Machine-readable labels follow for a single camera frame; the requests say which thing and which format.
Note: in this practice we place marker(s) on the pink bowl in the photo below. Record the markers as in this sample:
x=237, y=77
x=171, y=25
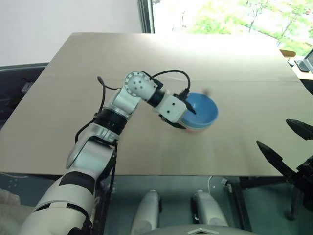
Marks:
x=195, y=131

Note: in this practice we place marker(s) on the grey robot torso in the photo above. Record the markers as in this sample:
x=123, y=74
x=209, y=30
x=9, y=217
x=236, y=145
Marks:
x=195, y=231

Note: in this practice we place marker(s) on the dark laptop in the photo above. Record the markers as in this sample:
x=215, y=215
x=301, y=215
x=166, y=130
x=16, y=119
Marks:
x=304, y=62

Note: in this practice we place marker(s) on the white cloth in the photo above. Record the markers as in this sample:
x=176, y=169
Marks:
x=8, y=208

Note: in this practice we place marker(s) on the dark grey cabinet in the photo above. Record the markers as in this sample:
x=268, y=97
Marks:
x=17, y=83

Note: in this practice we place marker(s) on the wooden background desk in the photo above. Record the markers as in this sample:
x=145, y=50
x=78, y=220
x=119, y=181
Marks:
x=303, y=74

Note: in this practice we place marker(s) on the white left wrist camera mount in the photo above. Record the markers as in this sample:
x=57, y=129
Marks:
x=172, y=107

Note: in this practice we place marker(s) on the silver robot leg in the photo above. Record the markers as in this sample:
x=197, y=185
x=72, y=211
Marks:
x=146, y=210
x=207, y=210

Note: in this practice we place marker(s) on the blue bowl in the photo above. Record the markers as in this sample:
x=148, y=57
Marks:
x=203, y=110

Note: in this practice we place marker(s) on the dark window frame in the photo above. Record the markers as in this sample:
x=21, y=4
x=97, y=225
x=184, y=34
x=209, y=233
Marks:
x=146, y=14

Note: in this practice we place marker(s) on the black table leg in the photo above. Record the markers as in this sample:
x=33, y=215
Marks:
x=293, y=203

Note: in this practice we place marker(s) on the silver right robot leg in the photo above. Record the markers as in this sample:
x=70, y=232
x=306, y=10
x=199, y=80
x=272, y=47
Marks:
x=207, y=210

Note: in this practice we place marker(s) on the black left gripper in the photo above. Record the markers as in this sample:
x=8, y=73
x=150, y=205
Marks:
x=183, y=95

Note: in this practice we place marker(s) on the silver left robot leg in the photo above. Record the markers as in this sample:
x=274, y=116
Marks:
x=146, y=210

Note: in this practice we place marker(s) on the green bowl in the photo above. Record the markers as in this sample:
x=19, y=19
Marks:
x=198, y=128

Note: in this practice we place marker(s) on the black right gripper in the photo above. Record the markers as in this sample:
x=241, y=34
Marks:
x=304, y=176

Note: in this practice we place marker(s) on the grey metal table leg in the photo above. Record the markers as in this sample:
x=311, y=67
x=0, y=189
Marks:
x=238, y=203

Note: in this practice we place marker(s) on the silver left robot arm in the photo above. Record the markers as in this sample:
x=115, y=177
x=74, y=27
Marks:
x=132, y=93

